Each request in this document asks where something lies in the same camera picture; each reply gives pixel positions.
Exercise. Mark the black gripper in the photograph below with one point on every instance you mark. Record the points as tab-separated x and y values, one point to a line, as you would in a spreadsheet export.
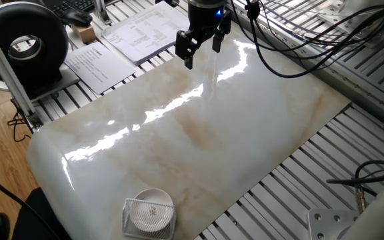
203	18

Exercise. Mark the white flower-print plate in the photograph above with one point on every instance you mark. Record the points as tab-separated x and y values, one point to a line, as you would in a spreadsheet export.
152	196

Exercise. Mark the stapled printed paper stack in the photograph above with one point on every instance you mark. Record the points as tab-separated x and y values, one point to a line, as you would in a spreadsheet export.
145	31

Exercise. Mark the glossy marble-pattern board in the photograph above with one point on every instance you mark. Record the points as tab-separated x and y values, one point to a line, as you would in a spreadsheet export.
212	133

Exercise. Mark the single printed paper sheet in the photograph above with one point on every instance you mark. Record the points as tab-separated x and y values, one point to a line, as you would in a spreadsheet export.
98	66

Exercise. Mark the small brown cardboard block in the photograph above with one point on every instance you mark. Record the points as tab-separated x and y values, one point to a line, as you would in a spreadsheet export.
84	34

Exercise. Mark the black computer mouse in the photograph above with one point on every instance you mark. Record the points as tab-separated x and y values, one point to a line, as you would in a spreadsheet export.
77	17

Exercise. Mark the black keyboard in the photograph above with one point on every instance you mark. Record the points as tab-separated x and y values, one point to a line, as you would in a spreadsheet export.
73	5

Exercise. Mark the small metal bracket post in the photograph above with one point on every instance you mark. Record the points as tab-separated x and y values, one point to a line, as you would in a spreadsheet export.
102	13

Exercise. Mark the grey flat base plate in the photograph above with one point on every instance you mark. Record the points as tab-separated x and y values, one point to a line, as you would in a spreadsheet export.
68	80

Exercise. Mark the silver cylindrical pedestal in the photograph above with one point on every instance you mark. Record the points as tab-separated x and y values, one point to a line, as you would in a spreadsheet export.
362	8

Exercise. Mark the aluminium frame post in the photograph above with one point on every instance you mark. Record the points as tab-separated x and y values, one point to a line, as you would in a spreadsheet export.
2	66

